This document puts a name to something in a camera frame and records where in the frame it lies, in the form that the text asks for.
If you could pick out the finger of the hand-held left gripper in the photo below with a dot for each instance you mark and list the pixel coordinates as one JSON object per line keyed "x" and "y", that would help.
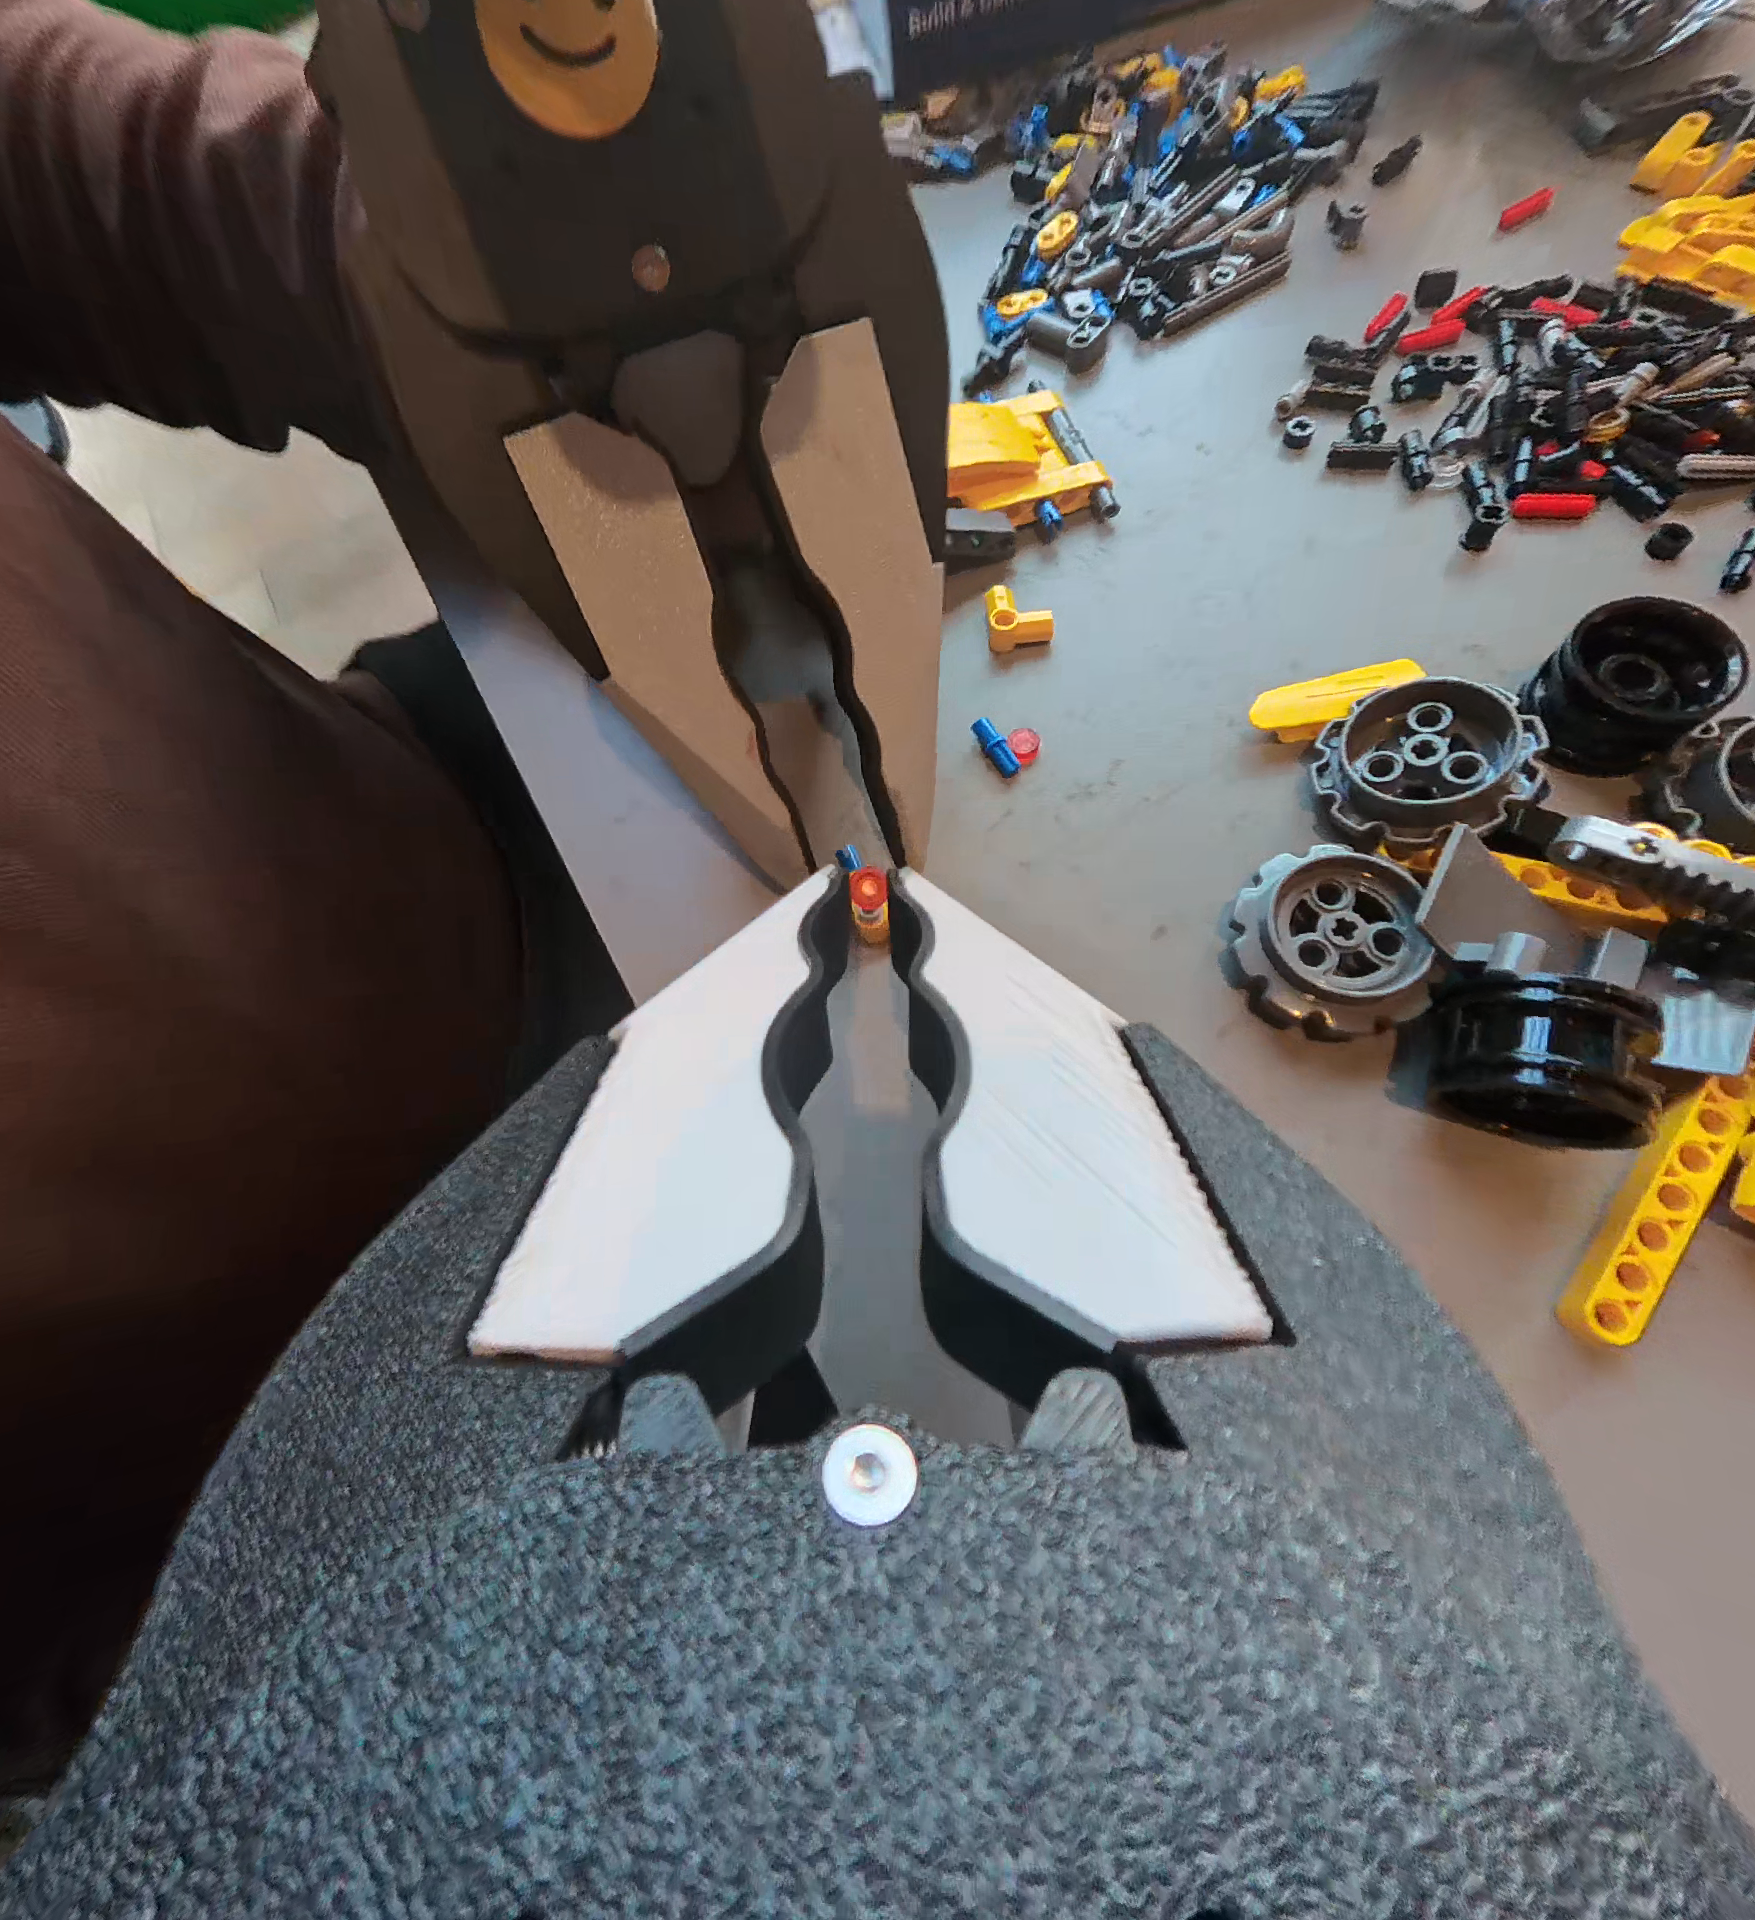
{"x": 637, "y": 600}
{"x": 878, "y": 524}

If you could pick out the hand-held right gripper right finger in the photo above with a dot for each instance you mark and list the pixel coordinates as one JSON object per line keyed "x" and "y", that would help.
{"x": 1088, "y": 1169}

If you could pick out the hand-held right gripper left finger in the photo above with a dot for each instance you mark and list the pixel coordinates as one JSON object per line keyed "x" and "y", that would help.
{"x": 669, "y": 1185}

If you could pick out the yellow connector with blue pin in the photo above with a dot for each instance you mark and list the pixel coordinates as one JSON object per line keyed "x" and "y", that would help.
{"x": 872, "y": 926}

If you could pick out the person's left forearm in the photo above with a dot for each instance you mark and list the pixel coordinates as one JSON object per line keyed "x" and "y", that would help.
{"x": 97, "y": 181}

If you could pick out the grey desk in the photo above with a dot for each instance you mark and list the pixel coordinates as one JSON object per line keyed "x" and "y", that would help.
{"x": 1192, "y": 571}

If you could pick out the yellow and grey hood assembly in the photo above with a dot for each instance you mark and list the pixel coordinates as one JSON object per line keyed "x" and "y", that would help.
{"x": 1003, "y": 442}

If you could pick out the yellow angle connector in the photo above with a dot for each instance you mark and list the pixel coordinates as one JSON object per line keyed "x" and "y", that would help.
{"x": 1003, "y": 621}

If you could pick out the blue pin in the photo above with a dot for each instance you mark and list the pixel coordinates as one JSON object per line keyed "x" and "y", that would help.
{"x": 994, "y": 744}

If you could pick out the person's black trouser legs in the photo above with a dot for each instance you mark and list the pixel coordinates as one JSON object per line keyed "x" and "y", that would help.
{"x": 548, "y": 929}

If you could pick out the pile of blue black pieces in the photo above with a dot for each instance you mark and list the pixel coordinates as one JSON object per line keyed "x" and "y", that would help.
{"x": 1146, "y": 225}

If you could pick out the green object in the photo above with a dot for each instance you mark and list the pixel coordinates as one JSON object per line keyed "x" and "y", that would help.
{"x": 204, "y": 11}

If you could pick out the dark kit box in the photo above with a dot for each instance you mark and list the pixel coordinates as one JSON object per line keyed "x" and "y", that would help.
{"x": 1012, "y": 29}

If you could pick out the yellow curved panel piece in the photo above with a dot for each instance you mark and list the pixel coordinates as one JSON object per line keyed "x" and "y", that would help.
{"x": 1330, "y": 702}

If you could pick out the person's brown shirt torso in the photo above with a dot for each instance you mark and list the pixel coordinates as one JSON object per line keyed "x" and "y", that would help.
{"x": 187, "y": 976}

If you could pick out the cluster of grey sprocket wheels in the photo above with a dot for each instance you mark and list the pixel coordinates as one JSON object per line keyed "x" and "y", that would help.
{"x": 1427, "y": 758}

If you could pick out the yellow vehicle chassis assembly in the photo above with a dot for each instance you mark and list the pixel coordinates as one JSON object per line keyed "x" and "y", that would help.
{"x": 1687, "y": 885}

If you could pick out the pile of black red pins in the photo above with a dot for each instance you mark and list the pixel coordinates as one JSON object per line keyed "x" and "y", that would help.
{"x": 1568, "y": 405}

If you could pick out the black wheel rim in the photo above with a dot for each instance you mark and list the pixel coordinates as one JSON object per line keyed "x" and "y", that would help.
{"x": 1633, "y": 677}

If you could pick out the plastic bag of parts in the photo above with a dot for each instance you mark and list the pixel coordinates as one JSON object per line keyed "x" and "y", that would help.
{"x": 1596, "y": 23}

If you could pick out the pile of yellow connectors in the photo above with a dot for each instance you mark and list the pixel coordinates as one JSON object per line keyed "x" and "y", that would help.
{"x": 1716, "y": 239}

